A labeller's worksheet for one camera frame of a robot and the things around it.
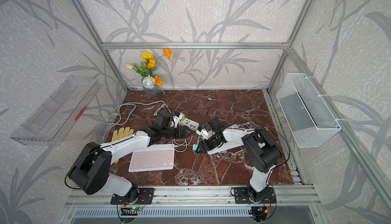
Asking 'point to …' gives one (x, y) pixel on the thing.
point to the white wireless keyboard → (232, 134)
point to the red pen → (80, 112)
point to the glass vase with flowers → (151, 84)
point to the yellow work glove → (122, 133)
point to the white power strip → (190, 123)
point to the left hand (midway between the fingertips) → (189, 133)
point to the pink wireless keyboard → (153, 157)
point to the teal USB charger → (194, 146)
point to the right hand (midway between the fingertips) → (200, 148)
